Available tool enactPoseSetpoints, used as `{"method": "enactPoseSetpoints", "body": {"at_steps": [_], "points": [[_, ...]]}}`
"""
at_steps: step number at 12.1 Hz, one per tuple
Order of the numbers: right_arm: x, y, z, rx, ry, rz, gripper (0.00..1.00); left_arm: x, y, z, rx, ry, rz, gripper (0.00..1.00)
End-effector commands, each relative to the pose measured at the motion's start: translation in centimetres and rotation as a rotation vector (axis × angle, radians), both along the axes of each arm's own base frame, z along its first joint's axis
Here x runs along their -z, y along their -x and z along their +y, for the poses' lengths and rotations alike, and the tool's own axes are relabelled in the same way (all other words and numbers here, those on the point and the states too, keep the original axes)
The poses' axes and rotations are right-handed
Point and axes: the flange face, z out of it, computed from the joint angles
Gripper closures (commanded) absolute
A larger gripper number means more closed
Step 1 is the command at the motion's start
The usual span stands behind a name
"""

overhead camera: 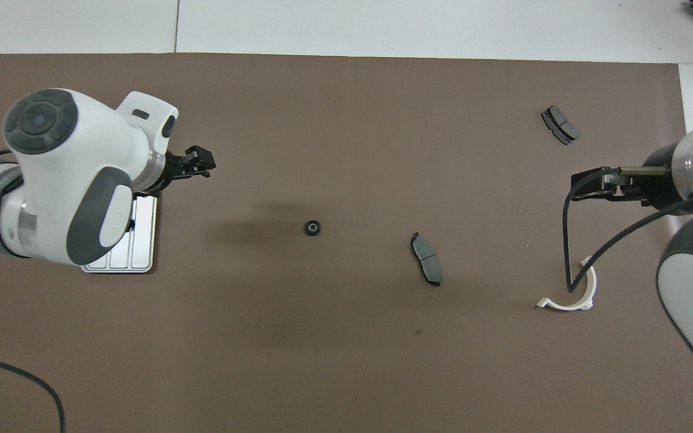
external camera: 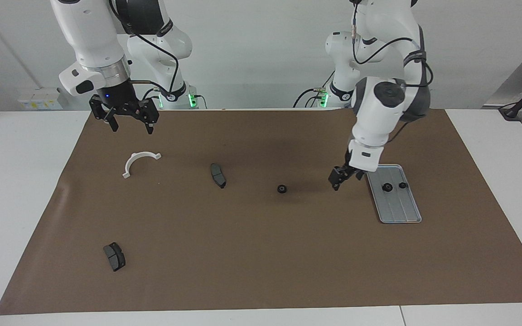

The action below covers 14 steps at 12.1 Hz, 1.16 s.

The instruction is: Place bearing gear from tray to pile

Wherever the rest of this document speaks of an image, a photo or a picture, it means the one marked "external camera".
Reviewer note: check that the white wall socket box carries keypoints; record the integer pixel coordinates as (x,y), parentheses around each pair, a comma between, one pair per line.
(39,97)

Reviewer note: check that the white curved plastic bracket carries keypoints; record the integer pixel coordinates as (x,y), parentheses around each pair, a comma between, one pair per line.
(130,161)

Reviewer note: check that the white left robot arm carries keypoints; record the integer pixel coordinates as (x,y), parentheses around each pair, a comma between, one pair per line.
(374,113)

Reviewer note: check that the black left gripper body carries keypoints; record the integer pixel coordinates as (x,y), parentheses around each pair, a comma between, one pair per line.
(342,172)

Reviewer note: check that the dark grey brake pad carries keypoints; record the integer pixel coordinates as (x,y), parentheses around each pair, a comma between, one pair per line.
(115,257)
(218,175)

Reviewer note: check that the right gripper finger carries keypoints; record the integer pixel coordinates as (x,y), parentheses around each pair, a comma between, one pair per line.
(113,122)
(149,127)

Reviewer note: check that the silver metal tray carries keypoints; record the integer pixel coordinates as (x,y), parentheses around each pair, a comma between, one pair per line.
(401,213)

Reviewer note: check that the brown paper table mat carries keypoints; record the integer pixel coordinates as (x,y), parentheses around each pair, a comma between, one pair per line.
(261,253)

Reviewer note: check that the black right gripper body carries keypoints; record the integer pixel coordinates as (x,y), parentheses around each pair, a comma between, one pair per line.
(119,98)

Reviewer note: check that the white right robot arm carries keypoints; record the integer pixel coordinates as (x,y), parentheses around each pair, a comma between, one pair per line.
(91,36)

